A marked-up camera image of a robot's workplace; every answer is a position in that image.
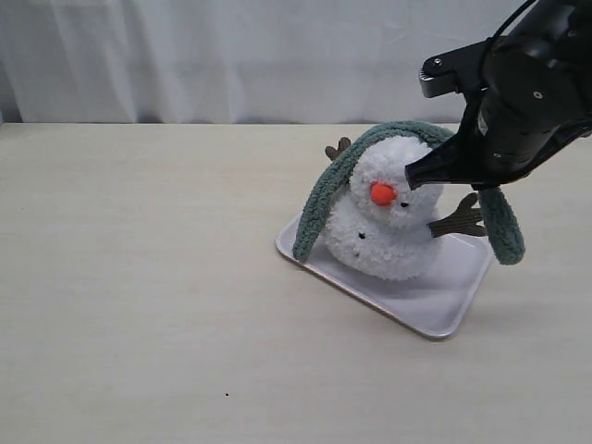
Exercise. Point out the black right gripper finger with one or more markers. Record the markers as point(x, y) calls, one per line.
point(461, 159)

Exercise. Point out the green knitted scarf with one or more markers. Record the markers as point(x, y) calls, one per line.
point(501, 226)

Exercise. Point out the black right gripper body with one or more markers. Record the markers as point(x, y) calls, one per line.
point(535, 88)

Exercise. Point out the white plush snowman toy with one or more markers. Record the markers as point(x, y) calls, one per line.
point(381, 227)

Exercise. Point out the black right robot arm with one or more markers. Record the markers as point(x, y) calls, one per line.
point(549, 21)

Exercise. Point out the white rectangular tray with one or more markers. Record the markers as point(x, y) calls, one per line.
point(433, 305)

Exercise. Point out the white backdrop curtain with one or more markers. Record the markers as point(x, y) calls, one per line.
point(231, 62)

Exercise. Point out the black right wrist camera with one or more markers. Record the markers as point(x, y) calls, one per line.
point(456, 71)

